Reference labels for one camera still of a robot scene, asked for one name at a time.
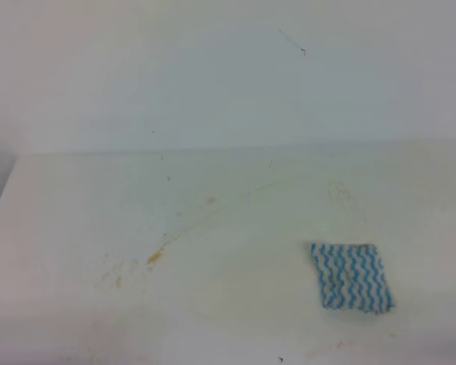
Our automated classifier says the brown coffee stain puddle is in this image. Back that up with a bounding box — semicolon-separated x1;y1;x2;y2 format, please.
93;178;328;290

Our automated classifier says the blue white wavy striped rag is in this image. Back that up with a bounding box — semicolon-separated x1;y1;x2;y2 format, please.
309;243;395;315

